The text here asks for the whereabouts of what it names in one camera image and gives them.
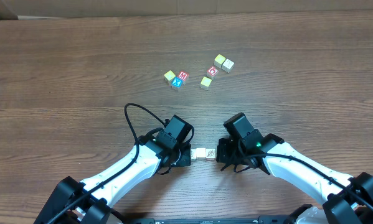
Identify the red top wooden block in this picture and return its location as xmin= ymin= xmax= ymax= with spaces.
xmin=206 ymin=66 xmax=219 ymax=80

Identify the fish picture wooden block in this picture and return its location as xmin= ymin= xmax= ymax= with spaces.
xmin=191 ymin=149 xmax=197 ymax=161

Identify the red M wooden block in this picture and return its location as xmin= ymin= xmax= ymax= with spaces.
xmin=177 ymin=70 xmax=189 ymax=85

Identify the cardboard backdrop panel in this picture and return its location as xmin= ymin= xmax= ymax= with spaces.
xmin=0 ymin=0 xmax=373 ymax=19

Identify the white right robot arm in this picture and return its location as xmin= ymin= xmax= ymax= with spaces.
xmin=217 ymin=134 xmax=373 ymax=223

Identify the blue X wooden block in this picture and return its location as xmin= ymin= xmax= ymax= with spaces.
xmin=171 ymin=77 xmax=183 ymax=90

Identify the yellow block beside M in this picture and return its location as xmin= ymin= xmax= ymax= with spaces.
xmin=164 ymin=70 xmax=176 ymax=85

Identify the leaf picture wooden block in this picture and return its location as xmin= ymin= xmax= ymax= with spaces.
xmin=205 ymin=148 xmax=216 ymax=161

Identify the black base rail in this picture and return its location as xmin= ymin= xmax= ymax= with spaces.
xmin=111 ymin=213 xmax=299 ymax=224

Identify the plain cream wooden block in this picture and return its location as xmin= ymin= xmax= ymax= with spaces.
xmin=222 ymin=58 xmax=235 ymax=73

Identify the yellow S wooden block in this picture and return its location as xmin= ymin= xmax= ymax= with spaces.
xmin=196 ymin=148 xmax=206 ymax=160

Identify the yellow top wooden block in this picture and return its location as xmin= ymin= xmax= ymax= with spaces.
xmin=214 ymin=54 xmax=226 ymax=68

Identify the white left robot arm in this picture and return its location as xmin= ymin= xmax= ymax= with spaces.
xmin=35 ymin=136 xmax=191 ymax=224

